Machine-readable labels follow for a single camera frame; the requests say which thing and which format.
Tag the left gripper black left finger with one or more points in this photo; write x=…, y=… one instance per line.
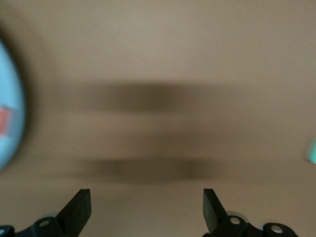
x=74, y=214

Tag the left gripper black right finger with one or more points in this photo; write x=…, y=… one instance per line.
x=214, y=217

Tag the pink foam letter p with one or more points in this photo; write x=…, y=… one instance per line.
x=5, y=121

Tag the teal foam letter l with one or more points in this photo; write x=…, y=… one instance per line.
x=312, y=150

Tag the blue plastic plate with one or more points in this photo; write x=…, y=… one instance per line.
x=11, y=74

